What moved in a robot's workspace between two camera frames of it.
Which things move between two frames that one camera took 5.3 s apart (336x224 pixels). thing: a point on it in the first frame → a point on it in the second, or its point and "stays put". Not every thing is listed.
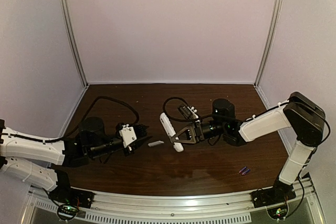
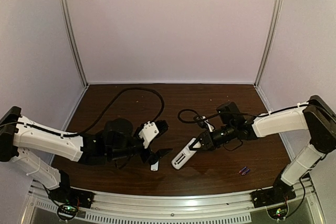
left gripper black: (135, 146) → (153, 158)
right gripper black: (193, 136) → (208, 141)
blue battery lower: (246, 171) stays put
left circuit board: (67, 212) stays put
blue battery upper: (242, 170) stays put
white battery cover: (155, 143) → (154, 167)
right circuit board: (277, 212) stays put
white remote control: (169, 127) → (182, 157)
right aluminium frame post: (273, 24) stays put
